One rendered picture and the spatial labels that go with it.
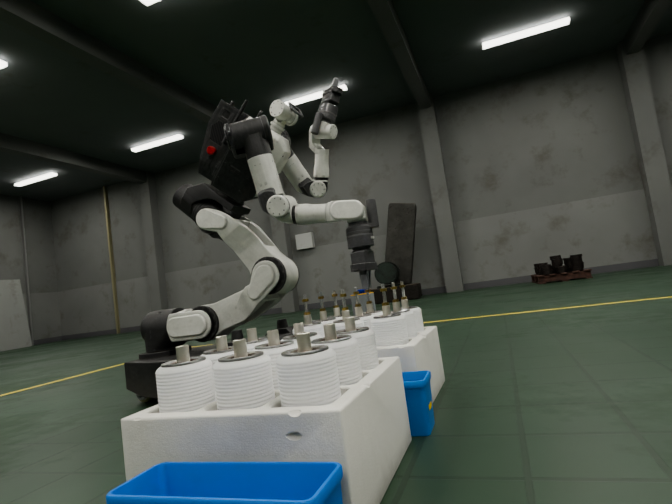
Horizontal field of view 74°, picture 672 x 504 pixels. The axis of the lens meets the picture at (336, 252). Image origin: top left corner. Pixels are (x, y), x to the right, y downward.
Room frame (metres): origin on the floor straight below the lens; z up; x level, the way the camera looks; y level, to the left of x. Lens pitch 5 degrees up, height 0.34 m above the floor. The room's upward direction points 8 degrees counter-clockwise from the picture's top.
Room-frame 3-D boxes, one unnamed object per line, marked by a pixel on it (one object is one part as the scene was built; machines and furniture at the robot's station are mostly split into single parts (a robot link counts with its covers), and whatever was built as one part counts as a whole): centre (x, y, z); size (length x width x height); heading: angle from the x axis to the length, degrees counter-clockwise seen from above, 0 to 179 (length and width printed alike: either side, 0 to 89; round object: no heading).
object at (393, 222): (8.07, -0.97, 0.91); 1.09 x 1.09 x 1.82; 70
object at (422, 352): (1.37, -0.04, 0.09); 0.39 x 0.39 x 0.18; 70
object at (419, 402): (1.09, -0.03, 0.06); 0.30 x 0.11 x 0.12; 71
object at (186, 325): (1.85, 0.59, 0.28); 0.21 x 0.20 x 0.13; 70
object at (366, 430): (0.87, 0.14, 0.09); 0.39 x 0.39 x 0.18; 71
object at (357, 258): (1.48, -0.09, 0.45); 0.13 x 0.10 x 0.12; 150
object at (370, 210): (1.49, -0.10, 0.57); 0.11 x 0.11 x 0.11; 78
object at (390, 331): (1.22, -0.11, 0.16); 0.10 x 0.10 x 0.18
